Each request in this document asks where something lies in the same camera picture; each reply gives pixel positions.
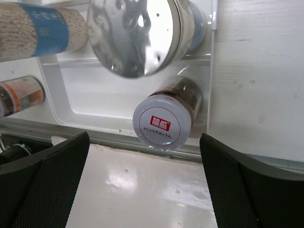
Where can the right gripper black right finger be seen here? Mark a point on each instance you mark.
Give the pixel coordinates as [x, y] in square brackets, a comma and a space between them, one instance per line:
[247, 193]

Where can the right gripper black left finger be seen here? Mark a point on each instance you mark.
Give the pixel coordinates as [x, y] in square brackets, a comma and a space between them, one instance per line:
[38, 191]

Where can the white lid spice jar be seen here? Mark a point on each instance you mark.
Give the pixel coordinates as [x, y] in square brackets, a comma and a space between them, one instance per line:
[20, 94]
[163, 121]

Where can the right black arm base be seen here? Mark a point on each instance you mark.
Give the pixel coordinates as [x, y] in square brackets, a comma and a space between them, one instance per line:
[13, 148]

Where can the white plastic organizer tray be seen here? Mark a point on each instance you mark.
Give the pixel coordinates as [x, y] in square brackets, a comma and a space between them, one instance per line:
[82, 94]

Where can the aluminium front rail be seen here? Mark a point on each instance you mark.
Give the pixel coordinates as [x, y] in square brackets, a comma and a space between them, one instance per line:
[43, 132]

